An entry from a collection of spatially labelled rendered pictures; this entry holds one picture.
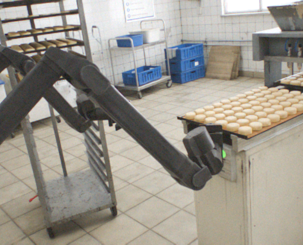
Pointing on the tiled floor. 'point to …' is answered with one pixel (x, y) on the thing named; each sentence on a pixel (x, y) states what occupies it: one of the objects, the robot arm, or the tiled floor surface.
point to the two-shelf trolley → (144, 62)
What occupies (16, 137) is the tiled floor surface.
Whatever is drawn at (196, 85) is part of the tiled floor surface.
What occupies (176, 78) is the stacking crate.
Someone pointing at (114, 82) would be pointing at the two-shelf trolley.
